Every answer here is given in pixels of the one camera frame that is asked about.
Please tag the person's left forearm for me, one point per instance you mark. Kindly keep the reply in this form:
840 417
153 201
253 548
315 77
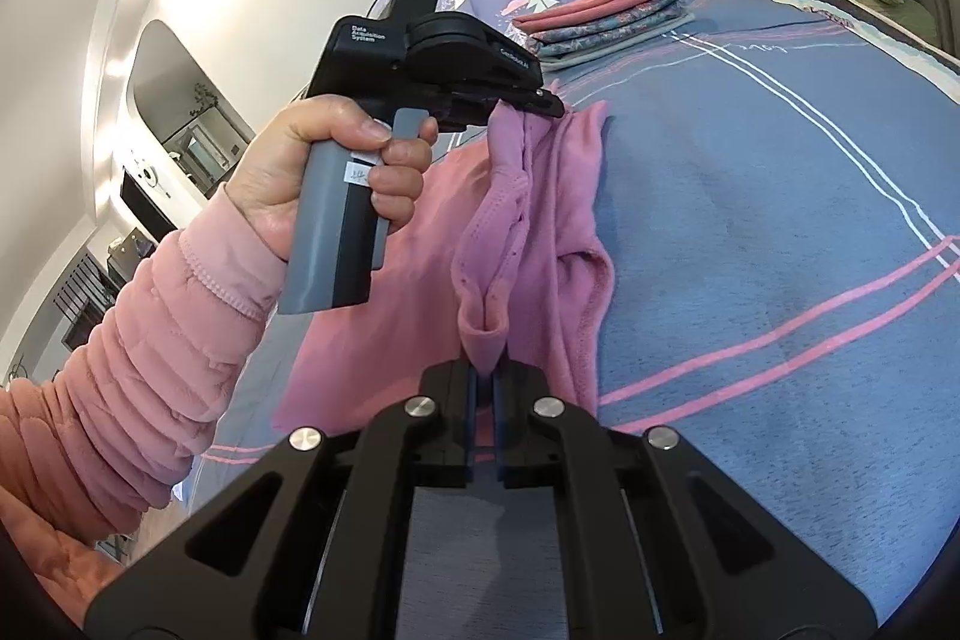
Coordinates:
135 347

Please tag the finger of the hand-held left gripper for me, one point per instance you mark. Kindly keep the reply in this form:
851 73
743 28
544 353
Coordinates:
536 102

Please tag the folded pink garment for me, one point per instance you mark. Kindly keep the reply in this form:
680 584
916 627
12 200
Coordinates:
592 6

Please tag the dark shelf unit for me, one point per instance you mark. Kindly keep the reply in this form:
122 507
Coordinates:
90 302

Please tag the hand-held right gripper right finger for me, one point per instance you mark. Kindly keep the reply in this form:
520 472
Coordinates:
498 430

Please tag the pink pants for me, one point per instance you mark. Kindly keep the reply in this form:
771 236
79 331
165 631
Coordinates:
360 325

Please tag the person's pink jacket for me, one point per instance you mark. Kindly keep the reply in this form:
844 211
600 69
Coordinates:
60 565

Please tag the stack of folded clothes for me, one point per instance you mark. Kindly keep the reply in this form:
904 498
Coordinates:
645 21

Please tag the person's left hand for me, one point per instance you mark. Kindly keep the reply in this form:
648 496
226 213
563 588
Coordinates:
270 175

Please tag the folded grey garment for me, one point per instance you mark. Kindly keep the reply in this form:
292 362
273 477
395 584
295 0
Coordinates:
637 45

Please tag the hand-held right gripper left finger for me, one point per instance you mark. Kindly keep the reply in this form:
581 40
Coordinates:
471 437

